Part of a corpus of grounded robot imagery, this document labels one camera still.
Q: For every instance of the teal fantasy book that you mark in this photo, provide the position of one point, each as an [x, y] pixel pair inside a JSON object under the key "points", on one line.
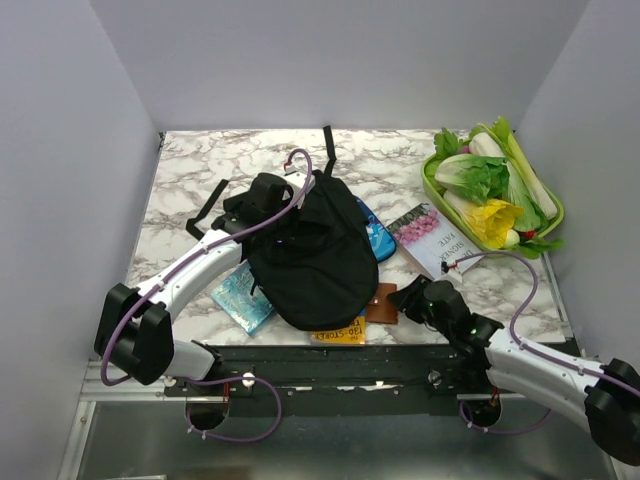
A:
{"points": [[239, 296]]}

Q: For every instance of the blue dinosaur pencil case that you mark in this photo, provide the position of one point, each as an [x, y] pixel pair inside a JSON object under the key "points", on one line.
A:
{"points": [[382, 243]]}

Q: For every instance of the yellow flower vegetable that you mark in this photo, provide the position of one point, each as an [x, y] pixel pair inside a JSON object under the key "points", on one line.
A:
{"points": [[492, 221]]}

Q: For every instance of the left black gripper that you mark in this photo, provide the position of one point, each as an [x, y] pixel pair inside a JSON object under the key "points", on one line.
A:
{"points": [[287, 198]]}

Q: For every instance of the napa cabbage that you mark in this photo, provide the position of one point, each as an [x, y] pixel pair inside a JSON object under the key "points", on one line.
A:
{"points": [[474, 178]]}

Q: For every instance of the brown leather wallet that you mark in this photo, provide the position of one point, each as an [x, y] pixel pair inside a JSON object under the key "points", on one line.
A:
{"points": [[379, 309]]}

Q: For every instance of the white book pink flowers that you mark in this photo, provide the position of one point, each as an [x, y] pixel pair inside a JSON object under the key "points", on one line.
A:
{"points": [[427, 239]]}

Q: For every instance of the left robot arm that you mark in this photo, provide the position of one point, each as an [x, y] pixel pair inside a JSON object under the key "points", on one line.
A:
{"points": [[135, 334]]}

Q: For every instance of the orange treehouse book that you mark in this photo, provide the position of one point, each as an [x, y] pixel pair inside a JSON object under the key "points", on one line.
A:
{"points": [[352, 335]]}

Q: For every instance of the green celery stalk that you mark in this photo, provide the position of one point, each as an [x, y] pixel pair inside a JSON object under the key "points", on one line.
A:
{"points": [[503, 135]]}

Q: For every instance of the white daikon radish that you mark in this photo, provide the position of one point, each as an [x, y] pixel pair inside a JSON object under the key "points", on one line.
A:
{"points": [[482, 144]]}

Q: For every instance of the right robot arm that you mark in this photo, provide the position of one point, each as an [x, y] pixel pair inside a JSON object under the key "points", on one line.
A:
{"points": [[601, 398]]}

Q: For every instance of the black backpack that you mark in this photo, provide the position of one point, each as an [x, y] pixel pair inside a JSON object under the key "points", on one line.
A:
{"points": [[316, 266]]}

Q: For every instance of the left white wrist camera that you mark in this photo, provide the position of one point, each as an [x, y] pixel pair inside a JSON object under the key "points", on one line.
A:
{"points": [[300, 182]]}

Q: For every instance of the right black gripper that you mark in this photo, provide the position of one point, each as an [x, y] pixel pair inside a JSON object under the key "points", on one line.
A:
{"points": [[405, 298]]}

